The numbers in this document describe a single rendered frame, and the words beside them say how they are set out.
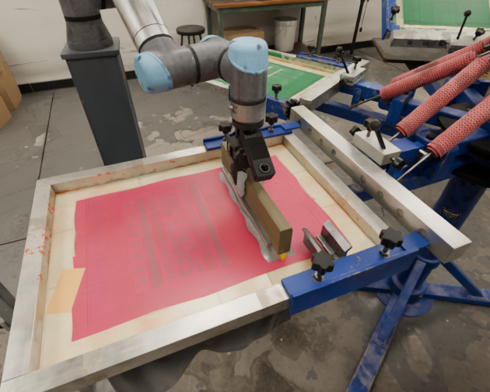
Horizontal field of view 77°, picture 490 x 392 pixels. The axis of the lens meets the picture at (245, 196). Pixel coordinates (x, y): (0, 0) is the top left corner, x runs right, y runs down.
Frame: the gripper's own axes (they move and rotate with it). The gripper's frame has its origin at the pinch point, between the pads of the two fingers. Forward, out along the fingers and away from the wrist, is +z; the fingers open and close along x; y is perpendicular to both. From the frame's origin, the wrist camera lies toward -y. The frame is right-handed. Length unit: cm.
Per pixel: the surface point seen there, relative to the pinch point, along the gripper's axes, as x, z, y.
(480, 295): -123, 94, -20
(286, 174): -15.8, 5.3, 9.4
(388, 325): -64, 89, -17
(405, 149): -46.9, -3.4, -2.5
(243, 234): 5.3, 5.3, -8.2
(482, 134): -80, -1, -2
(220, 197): 6.0, 5.4, 7.0
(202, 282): 18.1, 5.2, -17.6
